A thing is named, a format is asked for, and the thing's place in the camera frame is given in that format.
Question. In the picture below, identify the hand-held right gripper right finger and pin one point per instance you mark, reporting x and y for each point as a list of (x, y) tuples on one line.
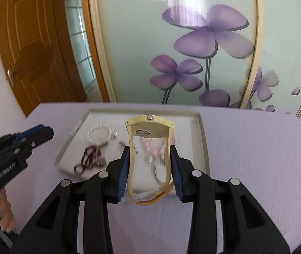
[(177, 174)]

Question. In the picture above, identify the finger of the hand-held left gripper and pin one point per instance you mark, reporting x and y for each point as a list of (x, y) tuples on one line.
[(42, 131), (31, 145)]

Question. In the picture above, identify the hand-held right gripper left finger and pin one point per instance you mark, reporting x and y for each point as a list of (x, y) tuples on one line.
[(121, 174)]

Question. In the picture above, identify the thin silver bangle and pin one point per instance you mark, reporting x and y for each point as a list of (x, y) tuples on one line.
[(156, 173)]

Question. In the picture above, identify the grey jewelry tray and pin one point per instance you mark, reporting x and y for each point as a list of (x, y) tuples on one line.
[(190, 143)]

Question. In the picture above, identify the yellow wrist watch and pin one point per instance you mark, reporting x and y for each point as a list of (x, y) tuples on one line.
[(150, 127)]

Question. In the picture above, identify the white paper tag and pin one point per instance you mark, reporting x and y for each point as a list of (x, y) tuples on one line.
[(75, 128)]

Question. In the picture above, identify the purple tablecloth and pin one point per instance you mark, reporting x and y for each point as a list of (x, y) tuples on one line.
[(258, 169)]

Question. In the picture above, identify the brown wooden door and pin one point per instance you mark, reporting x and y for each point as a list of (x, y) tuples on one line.
[(34, 45)]

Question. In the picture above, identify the glass block window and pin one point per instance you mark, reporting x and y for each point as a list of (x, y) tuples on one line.
[(83, 45)]

